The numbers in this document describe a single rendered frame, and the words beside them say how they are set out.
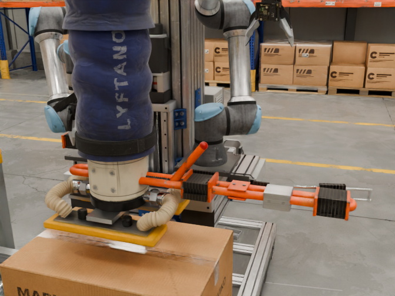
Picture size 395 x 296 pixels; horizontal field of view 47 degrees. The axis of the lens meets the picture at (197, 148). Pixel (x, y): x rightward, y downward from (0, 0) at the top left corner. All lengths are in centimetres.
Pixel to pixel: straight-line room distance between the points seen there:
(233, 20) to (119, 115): 80
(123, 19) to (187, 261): 70
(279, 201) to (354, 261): 212
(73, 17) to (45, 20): 84
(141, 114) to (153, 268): 44
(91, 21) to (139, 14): 12
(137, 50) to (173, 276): 62
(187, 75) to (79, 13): 85
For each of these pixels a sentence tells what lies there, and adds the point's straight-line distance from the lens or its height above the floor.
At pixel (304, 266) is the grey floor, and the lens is 311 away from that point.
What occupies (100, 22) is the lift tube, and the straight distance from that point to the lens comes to 113.
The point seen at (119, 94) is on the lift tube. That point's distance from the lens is 116.
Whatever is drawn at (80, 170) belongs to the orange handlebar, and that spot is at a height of 119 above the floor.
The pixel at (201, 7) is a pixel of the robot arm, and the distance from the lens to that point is 176.
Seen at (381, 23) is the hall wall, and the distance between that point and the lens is 960.
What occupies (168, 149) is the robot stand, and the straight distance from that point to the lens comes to 195.
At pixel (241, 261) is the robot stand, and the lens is 272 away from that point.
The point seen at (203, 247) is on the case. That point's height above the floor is 94.
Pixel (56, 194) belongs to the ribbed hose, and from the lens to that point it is 138.
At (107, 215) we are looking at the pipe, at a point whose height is 110.
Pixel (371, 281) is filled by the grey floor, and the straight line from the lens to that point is 309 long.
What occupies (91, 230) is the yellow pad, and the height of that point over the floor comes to 107.
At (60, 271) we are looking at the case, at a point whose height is 94.
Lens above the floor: 168
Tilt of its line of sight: 19 degrees down
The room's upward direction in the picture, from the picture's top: straight up
